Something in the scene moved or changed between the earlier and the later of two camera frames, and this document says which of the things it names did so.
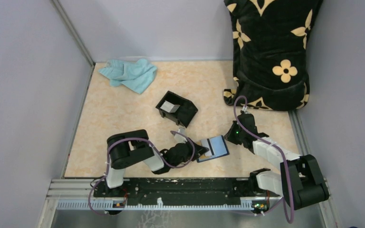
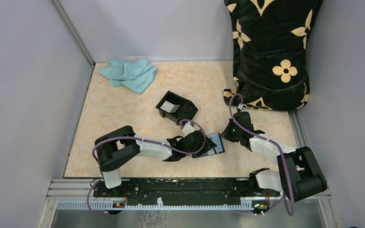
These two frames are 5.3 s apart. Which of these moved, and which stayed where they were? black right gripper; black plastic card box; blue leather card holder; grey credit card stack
Moved: blue leather card holder
Stayed: grey credit card stack; black right gripper; black plastic card box
